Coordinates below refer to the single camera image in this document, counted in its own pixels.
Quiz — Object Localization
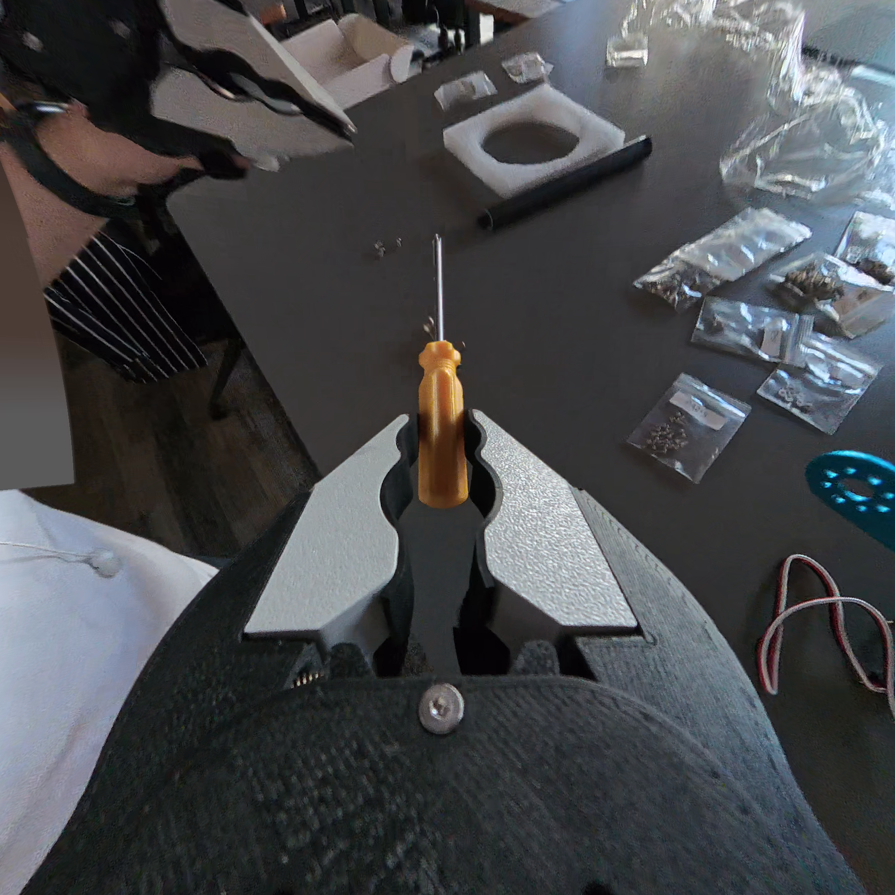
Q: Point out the white foam block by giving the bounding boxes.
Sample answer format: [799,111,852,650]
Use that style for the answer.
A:
[442,84,625,199]

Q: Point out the black white striped bag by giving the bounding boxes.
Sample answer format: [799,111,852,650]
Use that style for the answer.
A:
[43,217,211,384]

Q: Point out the person's white shirt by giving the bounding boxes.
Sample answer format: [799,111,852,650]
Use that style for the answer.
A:
[0,489,221,895]

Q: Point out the black handled screwdriver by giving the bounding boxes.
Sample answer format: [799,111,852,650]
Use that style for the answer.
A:
[477,136,653,232]

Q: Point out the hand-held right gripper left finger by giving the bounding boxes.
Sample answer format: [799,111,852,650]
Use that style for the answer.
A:
[245,413,420,678]

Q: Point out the dark grey desk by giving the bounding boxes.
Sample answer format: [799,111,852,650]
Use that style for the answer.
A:
[168,0,895,895]

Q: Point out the blue toy robot arm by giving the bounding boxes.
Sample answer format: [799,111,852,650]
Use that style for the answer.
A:
[804,451,895,553]

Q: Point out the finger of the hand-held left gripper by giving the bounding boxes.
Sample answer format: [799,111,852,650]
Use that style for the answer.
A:
[161,0,358,135]
[150,68,355,172]

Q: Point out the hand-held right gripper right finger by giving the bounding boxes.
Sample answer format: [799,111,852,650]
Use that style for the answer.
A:
[456,409,639,677]

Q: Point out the black wristband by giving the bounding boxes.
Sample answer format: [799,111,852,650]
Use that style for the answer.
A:
[0,98,137,219]

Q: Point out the person's left hand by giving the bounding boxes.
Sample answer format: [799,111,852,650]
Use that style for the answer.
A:
[65,112,204,200]

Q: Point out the white drawstring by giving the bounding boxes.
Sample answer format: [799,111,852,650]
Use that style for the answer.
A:
[0,538,121,578]

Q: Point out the person's left forearm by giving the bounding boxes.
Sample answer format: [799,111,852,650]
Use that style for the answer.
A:
[21,185,109,284]

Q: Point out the orange handled screwdriver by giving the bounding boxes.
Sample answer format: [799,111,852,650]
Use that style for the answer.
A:
[417,234,468,508]

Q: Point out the crumpled clear plastic wrap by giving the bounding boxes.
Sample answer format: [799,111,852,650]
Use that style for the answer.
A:
[619,0,808,71]
[720,56,895,207]

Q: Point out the cluster of clear parts bags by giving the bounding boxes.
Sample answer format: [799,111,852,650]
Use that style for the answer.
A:
[633,206,895,485]

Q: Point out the red white servo wires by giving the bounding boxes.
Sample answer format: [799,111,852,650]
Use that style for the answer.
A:
[757,554,895,700]

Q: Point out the orange white parts box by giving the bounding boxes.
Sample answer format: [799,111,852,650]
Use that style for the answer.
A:
[280,14,425,107]

